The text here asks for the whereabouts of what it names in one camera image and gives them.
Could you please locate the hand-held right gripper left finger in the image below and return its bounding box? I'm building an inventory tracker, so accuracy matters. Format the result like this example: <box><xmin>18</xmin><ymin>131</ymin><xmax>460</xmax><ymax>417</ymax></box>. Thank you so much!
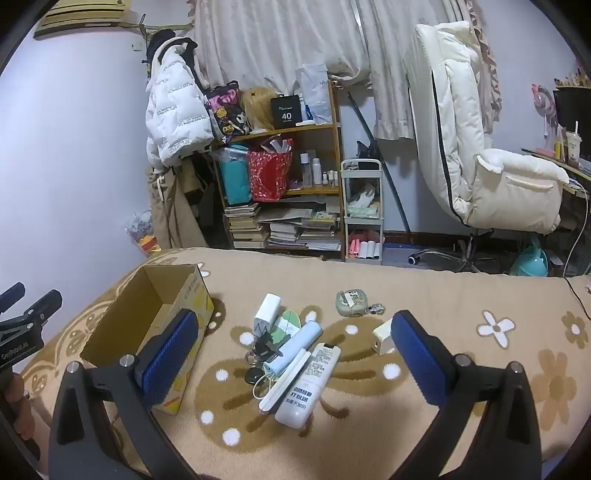
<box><xmin>48</xmin><ymin>308</ymin><xmax>208</xmax><ymax>480</ymax></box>

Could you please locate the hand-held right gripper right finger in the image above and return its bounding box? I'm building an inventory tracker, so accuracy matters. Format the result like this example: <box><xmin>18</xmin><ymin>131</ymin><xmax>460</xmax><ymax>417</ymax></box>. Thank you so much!
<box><xmin>390</xmin><ymin>310</ymin><xmax>543</xmax><ymax>480</ymax></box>

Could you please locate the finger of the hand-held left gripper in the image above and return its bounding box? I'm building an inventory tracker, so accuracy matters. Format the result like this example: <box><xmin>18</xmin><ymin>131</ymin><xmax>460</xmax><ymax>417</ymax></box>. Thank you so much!
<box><xmin>0</xmin><ymin>289</ymin><xmax>63</xmax><ymax>330</ymax></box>
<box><xmin>0</xmin><ymin>282</ymin><xmax>26</xmax><ymax>317</ymax></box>

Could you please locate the printed cardboard box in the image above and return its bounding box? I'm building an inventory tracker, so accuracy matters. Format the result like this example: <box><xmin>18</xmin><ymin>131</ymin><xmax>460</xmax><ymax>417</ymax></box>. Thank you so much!
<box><xmin>79</xmin><ymin>263</ymin><xmax>215</xmax><ymax>417</ymax></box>

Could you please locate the bunch of keys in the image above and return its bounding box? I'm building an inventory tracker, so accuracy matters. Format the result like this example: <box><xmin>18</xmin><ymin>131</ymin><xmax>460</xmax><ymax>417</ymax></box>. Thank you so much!
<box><xmin>245</xmin><ymin>330</ymin><xmax>283</xmax><ymax>365</ymax></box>

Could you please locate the white power adapter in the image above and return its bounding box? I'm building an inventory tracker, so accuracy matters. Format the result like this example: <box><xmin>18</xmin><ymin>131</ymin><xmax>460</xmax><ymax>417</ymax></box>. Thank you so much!
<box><xmin>253</xmin><ymin>293</ymin><xmax>282</xmax><ymax>342</ymax></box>

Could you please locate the light blue tube case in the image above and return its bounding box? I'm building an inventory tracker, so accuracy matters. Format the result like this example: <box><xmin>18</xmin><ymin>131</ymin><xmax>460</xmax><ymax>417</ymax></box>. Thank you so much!
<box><xmin>263</xmin><ymin>320</ymin><xmax>323</xmax><ymax>380</ymax></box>

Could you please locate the person's left hand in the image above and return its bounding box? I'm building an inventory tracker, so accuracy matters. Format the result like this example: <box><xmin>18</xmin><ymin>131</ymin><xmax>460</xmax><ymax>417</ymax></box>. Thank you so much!
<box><xmin>0</xmin><ymin>371</ymin><xmax>35</xmax><ymax>444</ymax></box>

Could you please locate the cream cube charger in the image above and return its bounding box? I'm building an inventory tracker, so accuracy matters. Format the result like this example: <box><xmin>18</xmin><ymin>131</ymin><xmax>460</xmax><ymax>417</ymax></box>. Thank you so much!
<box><xmin>372</xmin><ymin>320</ymin><xmax>398</xmax><ymax>356</ymax></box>

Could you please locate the beige flower-print blanket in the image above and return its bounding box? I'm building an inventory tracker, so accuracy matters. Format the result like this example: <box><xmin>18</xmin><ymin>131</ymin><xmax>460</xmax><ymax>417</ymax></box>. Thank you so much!
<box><xmin>18</xmin><ymin>247</ymin><xmax>591</xmax><ymax>480</ymax></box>

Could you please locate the plastic bag of snacks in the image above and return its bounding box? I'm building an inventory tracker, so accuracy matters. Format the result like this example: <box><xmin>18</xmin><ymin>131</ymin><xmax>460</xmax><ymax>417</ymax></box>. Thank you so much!
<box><xmin>124</xmin><ymin>210</ymin><xmax>160</xmax><ymax>254</ymax></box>

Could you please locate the beige coat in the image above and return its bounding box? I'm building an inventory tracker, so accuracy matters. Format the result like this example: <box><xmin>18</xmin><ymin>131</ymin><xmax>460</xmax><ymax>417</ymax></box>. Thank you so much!
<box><xmin>148</xmin><ymin>161</ymin><xmax>208</xmax><ymax>252</ymax></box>

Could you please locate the teal watering can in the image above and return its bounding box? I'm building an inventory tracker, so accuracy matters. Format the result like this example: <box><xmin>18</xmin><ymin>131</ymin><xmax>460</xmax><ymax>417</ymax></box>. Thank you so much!
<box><xmin>508</xmin><ymin>237</ymin><xmax>550</xmax><ymax>278</ymax></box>

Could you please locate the white trolley cart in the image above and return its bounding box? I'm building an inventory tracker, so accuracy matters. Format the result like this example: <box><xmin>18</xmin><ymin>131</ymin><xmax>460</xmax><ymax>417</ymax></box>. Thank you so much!
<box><xmin>341</xmin><ymin>158</ymin><xmax>385</xmax><ymax>265</ymax></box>

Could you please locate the stack of books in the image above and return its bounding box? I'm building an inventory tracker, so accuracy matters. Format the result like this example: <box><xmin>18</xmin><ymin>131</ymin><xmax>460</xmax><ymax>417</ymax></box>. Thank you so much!
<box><xmin>224</xmin><ymin>196</ymin><xmax>345</xmax><ymax>252</ymax></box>

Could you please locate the teal bag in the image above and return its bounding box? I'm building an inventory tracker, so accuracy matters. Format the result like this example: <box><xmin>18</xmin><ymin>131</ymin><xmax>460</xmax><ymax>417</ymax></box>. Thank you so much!
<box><xmin>217</xmin><ymin>144</ymin><xmax>252</xmax><ymax>206</ymax></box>

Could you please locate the red bag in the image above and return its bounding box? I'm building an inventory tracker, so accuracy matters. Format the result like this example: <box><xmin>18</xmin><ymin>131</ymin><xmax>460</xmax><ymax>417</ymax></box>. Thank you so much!
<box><xmin>248</xmin><ymin>147</ymin><xmax>294</xmax><ymax>202</ymax></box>

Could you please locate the wooden shelf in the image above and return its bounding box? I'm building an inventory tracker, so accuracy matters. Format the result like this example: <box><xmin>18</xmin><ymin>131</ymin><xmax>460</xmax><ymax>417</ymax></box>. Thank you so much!
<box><xmin>210</xmin><ymin>80</ymin><xmax>347</xmax><ymax>261</ymax></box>

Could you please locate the white office chair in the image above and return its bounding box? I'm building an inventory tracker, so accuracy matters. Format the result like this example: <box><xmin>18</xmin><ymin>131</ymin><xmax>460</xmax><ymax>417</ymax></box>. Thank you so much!
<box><xmin>403</xmin><ymin>21</ymin><xmax>571</xmax><ymax>273</ymax></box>

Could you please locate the desk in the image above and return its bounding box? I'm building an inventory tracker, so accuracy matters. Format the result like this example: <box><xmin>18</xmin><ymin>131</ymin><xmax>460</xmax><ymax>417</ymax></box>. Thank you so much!
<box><xmin>522</xmin><ymin>148</ymin><xmax>591</xmax><ymax>232</ymax></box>

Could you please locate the white puffer jacket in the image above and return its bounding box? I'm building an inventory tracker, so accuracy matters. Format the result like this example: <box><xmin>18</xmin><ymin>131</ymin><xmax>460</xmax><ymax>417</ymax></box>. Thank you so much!
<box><xmin>144</xmin><ymin>37</ymin><xmax>215</xmax><ymax>169</ymax></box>

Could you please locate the printed tote bag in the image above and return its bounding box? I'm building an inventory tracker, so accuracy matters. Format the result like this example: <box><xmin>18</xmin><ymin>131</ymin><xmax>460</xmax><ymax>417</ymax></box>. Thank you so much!
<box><xmin>204</xmin><ymin>82</ymin><xmax>252</xmax><ymax>144</ymax></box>

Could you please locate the drink cup with straw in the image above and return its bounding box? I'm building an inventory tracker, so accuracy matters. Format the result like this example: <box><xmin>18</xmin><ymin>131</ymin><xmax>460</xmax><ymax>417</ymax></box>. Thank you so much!
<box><xmin>564</xmin><ymin>121</ymin><xmax>583</xmax><ymax>167</ymax></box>

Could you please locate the blonde wig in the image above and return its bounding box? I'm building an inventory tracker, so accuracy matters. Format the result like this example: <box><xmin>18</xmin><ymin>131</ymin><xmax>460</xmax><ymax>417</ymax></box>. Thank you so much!
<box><xmin>240</xmin><ymin>87</ymin><xmax>278</xmax><ymax>132</ymax></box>

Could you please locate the black box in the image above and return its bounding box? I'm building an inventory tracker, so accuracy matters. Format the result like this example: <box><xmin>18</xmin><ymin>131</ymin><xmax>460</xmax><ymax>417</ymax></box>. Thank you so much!
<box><xmin>270</xmin><ymin>95</ymin><xmax>303</xmax><ymax>130</ymax></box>

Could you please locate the pale paper bag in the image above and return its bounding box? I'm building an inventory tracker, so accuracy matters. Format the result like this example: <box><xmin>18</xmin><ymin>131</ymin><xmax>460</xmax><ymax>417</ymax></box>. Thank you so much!
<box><xmin>295</xmin><ymin>65</ymin><xmax>333</xmax><ymax>125</ymax></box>

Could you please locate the pink desk fan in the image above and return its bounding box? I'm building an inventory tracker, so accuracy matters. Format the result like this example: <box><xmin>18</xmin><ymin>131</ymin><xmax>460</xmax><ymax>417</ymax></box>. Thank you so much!
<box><xmin>531</xmin><ymin>83</ymin><xmax>559</xmax><ymax>158</ymax></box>

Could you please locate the black monitor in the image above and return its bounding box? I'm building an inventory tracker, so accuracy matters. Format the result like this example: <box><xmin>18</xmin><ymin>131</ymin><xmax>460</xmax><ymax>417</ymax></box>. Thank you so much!
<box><xmin>551</xmin><ymin>85</ymin><xmax>591</xmax><ymax>134</ymax></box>

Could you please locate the pale curtain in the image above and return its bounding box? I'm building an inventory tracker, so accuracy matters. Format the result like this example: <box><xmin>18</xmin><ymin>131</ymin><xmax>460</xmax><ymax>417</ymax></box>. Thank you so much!
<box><xmin>187</xmin><ymin>0</ymin><xmax>502</xmax><ymax>141</ymax></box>

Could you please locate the green earbud case with keychain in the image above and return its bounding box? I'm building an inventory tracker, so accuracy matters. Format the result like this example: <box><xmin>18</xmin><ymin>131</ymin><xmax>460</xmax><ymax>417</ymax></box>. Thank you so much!
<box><xmin>335</xmin><ymin>289</ymin><xmax>386</xmax><ymax>318</ymax></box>

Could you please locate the wall air conditioner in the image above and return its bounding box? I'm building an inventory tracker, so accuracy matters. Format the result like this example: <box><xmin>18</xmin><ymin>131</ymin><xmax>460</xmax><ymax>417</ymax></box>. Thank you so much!
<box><xmin>33</xmin><ymin>0</ymin><xmax>127</xmax><ymax>38</ymax></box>

